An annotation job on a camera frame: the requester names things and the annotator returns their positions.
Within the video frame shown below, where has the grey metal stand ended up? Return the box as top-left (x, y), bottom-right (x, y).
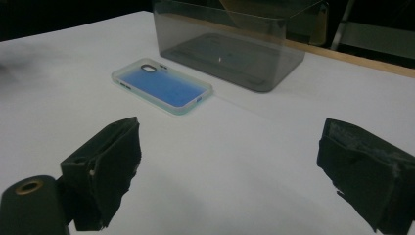
top-left (330, 0), bottom-right (415, 61)

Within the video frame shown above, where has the blue translucent phone case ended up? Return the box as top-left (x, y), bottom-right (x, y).
top-left (111, 57), bottom-right (214, 117)

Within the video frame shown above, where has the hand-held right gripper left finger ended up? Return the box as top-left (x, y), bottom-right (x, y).
top-left (60, 116), bottom-right (143, 232)

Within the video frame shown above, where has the smoky transparent plastic box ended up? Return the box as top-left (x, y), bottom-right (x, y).
top-left (152, 0), bottom-right (329, 93)

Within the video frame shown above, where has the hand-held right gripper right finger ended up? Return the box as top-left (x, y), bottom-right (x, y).
top-left (316, 117), bottom-right (415, 235)

